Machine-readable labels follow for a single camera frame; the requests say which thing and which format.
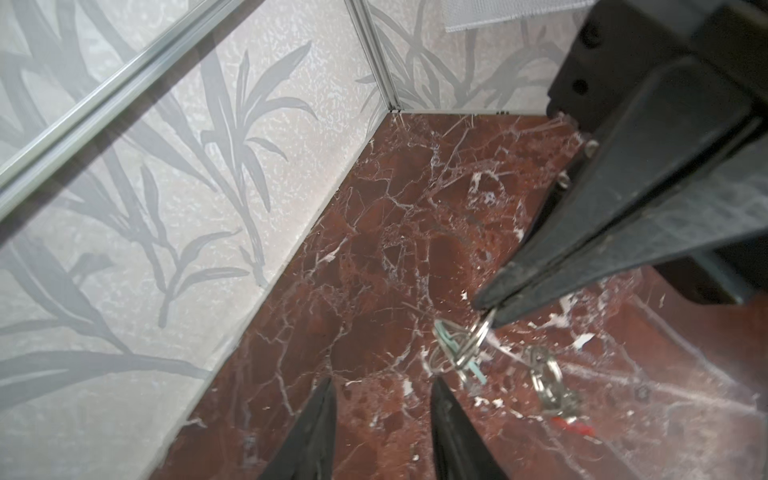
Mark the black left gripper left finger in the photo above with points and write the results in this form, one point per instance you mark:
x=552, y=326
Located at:
x=309, y=448

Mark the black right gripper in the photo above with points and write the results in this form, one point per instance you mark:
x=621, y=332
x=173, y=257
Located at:
x=675, y=95

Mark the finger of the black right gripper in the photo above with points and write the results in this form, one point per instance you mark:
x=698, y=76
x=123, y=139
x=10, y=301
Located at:
x=726, y=205

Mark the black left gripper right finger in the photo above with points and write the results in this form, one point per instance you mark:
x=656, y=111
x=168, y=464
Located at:
x=459, y=452

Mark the key with light tag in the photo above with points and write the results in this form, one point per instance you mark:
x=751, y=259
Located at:
x=457, y=350

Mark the key with red tag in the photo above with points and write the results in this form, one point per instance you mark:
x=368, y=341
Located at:
x=573, y=424

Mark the white wire mesh basket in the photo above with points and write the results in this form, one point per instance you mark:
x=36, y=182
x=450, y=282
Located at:
x=460, y=15

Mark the aluminium frame profiles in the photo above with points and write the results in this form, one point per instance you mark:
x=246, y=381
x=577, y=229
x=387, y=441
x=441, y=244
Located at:
x=69, y=78

